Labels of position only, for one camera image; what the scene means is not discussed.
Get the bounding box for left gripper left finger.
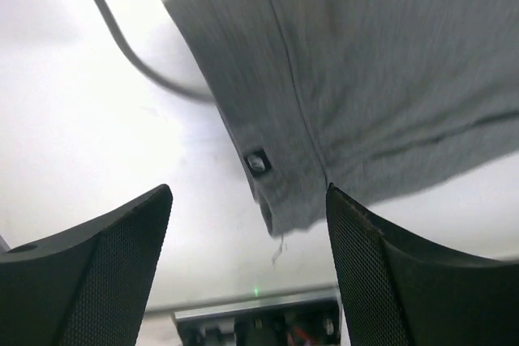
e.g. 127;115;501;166
1;185;173;346

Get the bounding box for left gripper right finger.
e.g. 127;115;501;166
326;186;518;345

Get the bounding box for grey shorts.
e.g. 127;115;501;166
71;0;519;266

